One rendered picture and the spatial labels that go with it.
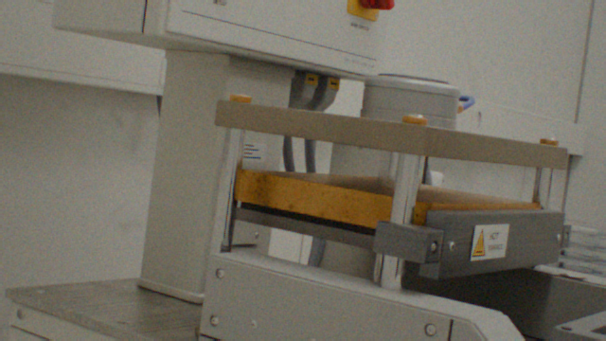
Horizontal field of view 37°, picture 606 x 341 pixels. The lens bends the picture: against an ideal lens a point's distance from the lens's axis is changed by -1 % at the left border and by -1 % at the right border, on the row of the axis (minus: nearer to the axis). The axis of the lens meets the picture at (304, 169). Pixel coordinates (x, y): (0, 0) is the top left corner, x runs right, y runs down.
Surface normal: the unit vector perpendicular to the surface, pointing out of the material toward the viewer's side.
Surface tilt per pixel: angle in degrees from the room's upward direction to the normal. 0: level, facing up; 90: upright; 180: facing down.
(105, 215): 90
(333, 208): 90
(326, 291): 90
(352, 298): 90
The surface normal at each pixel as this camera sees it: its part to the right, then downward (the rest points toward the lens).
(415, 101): 0.02, 0.06
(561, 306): -0.57, -0.04
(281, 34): 0.80, 0.14
